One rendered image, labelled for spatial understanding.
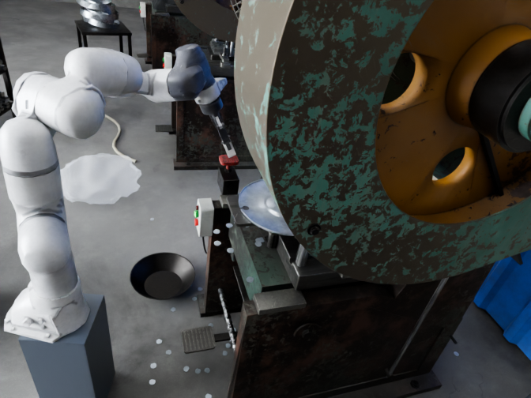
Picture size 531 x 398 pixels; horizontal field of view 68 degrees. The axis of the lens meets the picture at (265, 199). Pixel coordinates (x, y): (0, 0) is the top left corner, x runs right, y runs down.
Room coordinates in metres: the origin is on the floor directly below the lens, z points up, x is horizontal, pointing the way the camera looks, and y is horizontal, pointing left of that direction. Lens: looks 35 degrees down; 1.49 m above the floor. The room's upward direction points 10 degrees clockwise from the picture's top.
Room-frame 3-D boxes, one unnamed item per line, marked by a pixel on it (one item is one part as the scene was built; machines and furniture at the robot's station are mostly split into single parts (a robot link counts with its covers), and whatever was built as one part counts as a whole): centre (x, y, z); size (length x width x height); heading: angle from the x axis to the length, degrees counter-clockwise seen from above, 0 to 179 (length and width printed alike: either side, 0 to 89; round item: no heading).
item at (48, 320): (0.70, 0.57, 0.52); 0.22 x 0.19 x 0.14; 97
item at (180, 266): (1.27, 0.42, 0.04); 0.30 x 0.30 x 0.07
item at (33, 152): (0.76, 0.53, 1.06); 0.19 x 0.17 x 0.18; 152
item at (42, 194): (0.74, 0.55, 0.85); 0.18 x 0.11 x 0.25; 32
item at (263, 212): (1.00, -0.06, 0.78); 0.29 x 0.29 x 0.01
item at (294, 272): (1.04, -0.18, 0.68); 0.45 x 0.30 x 0.06; 23
